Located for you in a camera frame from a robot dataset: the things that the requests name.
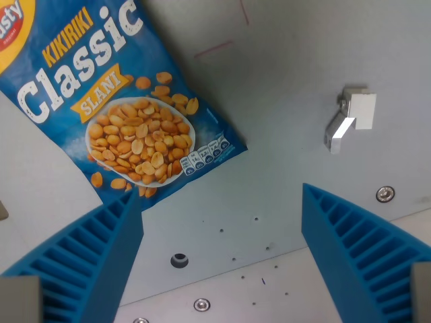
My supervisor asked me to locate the white metal bracket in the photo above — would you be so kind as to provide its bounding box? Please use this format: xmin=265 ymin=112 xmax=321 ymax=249
xmin=323 ymin=85 xmax=377 ymax=155

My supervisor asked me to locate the blue Classic peanut bag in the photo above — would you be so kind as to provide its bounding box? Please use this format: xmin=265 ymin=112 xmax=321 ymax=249
xmin=0 ymin=0 xmax=249 ymax=213

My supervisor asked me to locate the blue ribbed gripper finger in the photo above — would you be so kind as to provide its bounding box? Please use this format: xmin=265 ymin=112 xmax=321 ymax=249
xmin=301 ymin=182 xmax=431 ymax=323
xmin=0 ymin=190 xmax=145 ymax=323

